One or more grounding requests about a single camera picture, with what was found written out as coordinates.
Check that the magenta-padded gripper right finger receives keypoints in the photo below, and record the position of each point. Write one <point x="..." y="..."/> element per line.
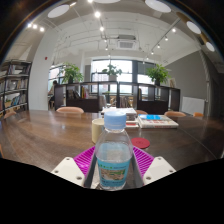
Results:
<point x="159" y="169"/>

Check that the cream ceramic cup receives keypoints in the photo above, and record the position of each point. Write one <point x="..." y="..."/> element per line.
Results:
<point x="97" y="130"/>

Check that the red wall fire alarm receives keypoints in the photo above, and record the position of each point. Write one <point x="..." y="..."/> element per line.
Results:
<point x="46" y="58"/>

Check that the bushy potted green plant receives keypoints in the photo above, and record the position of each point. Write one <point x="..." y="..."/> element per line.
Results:
<point x="71" y="72"/>

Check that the low dark shelf unit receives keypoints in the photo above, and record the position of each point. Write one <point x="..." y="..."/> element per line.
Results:
<point x="83" y="104"/>

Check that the ceiling air conditioner unit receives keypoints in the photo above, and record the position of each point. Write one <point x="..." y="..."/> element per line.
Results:
<point x="126" y="44"/>

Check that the group of orange chairs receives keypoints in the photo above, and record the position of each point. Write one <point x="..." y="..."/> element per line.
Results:
<point x="70" y="110"/>

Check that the small potted green plant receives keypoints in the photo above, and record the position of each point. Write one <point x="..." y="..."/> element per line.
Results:
<point x="111" y="70"/>

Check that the white board panel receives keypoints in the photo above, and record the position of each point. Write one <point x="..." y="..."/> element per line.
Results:
<point x="193" y="105"/>

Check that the tall wall bookshelf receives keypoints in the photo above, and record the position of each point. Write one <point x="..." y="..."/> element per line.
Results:
<point x="15" y="90"/>

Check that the flat round red coaster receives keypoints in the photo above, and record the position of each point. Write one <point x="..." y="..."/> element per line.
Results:
<point x="140" y="143"/>

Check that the group of ceiling lights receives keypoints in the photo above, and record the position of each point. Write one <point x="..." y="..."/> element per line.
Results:
<point x="58" y="11"/>

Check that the clear blue-capped water bottle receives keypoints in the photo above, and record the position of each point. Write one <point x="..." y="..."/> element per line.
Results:
<point x="114" y="156"/>

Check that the person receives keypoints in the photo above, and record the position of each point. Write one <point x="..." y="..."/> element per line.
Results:
<point x="52" y="93"/>

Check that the wide potted green plant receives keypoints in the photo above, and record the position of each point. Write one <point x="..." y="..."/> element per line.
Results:
<point x="158" y="74"/>

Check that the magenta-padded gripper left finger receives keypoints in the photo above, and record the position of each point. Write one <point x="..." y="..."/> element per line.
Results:
<point x="68" y="170"/>

